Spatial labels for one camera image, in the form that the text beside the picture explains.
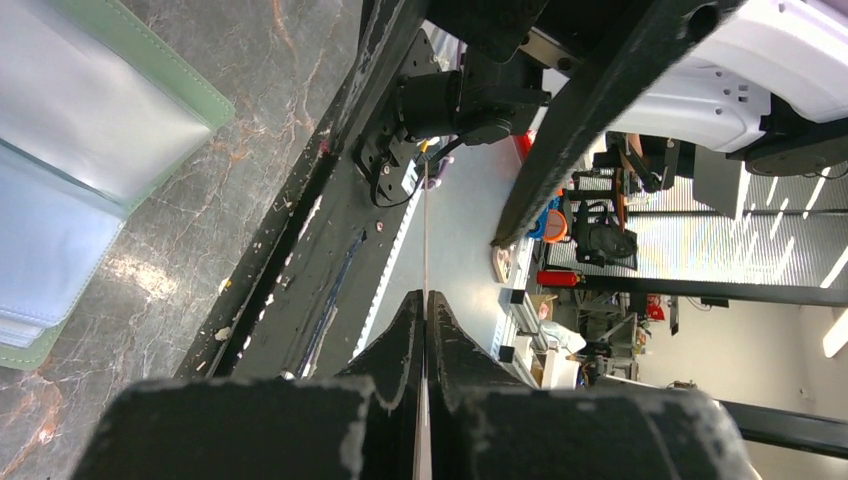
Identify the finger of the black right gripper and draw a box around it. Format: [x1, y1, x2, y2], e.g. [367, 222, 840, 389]
[491, 1, 740, 248]

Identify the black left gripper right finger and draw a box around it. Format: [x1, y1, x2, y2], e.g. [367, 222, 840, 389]
[426, 291, 756, 479]

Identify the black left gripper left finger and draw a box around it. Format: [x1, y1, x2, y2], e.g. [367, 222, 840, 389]
[73, 291, 424, 479]

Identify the green card holder wallet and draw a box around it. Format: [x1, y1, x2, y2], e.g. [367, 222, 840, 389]
[1, 1, 235, 371]

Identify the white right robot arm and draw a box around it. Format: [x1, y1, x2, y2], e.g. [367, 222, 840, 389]
[493, 1, 847, 247]

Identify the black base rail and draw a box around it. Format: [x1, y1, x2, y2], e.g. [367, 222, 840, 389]
[176, 1, 550, 379]

